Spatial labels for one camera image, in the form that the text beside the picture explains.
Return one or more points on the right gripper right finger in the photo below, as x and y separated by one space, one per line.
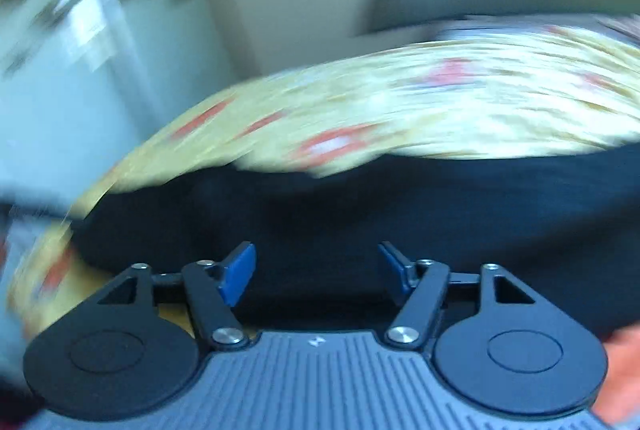
418 288

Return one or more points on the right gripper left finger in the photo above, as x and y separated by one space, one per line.
212 290

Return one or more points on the black pants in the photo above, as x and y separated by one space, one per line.
567 226

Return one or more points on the yellow floral bedspread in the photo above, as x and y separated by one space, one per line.
542 90

